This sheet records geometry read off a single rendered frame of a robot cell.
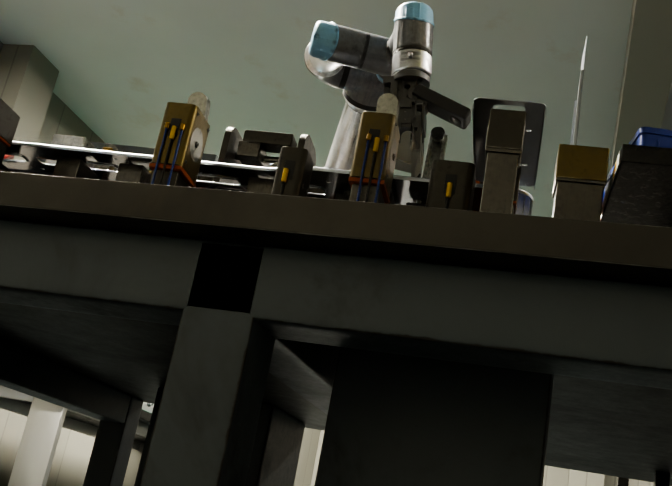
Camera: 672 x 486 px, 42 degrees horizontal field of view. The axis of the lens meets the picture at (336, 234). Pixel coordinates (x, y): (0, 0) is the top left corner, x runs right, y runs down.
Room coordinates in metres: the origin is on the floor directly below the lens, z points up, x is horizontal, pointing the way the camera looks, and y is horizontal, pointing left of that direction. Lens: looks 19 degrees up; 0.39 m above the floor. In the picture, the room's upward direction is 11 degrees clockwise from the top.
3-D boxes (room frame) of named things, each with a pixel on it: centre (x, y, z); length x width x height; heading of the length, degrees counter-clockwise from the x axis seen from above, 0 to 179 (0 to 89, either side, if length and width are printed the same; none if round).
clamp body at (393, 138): (1.32, -0.04, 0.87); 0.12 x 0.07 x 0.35; 168
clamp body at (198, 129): (1.42, 0.30, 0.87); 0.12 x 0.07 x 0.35; 168
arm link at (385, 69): (1.58, -0.04, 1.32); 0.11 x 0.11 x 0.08; 8
